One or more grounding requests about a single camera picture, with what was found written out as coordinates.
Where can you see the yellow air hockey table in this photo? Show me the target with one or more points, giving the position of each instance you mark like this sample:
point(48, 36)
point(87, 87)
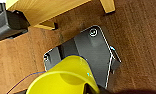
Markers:
point(54, 10)

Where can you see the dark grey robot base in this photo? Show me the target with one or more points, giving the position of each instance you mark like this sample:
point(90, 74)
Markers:
point(87, 46)

